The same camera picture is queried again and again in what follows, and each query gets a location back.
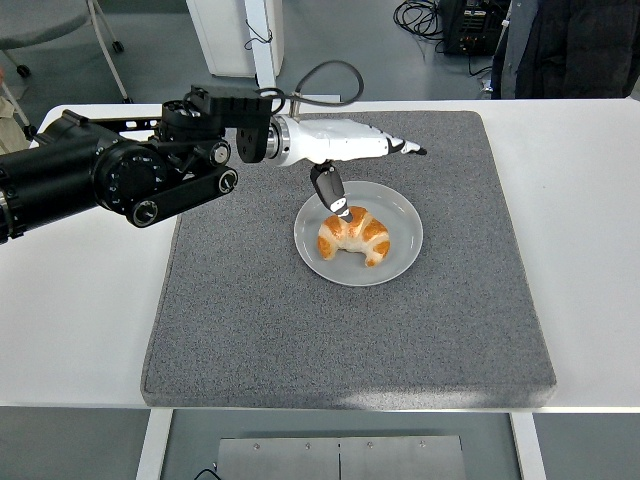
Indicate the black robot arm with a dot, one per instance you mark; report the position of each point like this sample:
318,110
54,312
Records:
60,170

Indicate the person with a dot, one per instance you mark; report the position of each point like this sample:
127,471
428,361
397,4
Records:
575,50
7,125

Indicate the grey metal plate with screws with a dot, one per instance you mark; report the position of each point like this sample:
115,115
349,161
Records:
300,460

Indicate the white cabinet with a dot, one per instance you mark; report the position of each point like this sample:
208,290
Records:
220,35

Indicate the grey chair with casters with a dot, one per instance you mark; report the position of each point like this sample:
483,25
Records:
40,20

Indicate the black equipment box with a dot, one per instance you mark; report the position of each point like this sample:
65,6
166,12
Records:
470,30

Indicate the white table leg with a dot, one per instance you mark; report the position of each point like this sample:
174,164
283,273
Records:
152,445
530,445

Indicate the round grey plate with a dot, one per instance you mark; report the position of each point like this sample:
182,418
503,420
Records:
400,250

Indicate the golden brown croissant bread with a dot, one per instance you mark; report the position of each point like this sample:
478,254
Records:
360,235

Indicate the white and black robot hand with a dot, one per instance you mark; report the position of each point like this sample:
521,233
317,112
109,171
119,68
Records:
330,140

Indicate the grey speckled mat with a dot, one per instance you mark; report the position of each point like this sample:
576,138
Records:
350,340

